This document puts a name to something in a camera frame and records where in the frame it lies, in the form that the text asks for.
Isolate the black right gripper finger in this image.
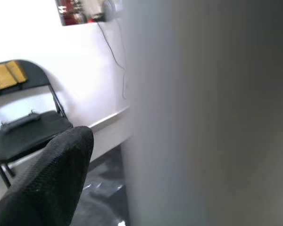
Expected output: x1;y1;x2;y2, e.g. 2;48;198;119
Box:
0;126;95;226

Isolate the white plastic table leg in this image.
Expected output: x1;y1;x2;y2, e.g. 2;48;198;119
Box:
121;0;283;226

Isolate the clear plastic bag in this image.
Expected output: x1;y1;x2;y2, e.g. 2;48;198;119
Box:
83;180;126;201

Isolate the black folding chair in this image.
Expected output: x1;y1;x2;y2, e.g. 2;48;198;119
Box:
0;59;74;189

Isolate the black case with handle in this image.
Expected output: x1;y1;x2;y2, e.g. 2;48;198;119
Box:
0;110;74;161

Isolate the thin black wall cable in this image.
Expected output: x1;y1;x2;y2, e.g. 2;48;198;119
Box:
97;21;127;100

